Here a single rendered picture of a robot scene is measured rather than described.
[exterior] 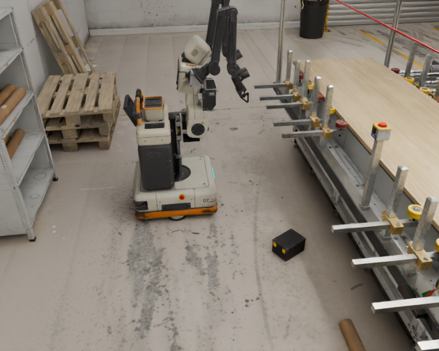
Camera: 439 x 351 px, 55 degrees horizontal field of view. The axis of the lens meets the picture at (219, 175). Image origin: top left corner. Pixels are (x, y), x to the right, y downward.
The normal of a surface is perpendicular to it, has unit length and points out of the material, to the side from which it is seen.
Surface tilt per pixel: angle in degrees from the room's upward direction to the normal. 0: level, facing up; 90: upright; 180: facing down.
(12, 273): 0
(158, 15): 90
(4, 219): 90
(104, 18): 90
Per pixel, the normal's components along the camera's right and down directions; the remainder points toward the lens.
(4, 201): 0.12, 0.53
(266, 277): -0.01, -0.84
